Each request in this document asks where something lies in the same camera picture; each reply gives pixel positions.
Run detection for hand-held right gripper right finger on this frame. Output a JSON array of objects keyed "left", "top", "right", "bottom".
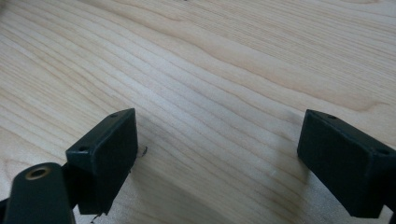
[{"left": 296, "top": 108, "right": 396, "bottom": 219}]

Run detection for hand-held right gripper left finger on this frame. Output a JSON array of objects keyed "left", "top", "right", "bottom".
[{"left": 64, "top": 107, "right": 139, "bottom": 217}]

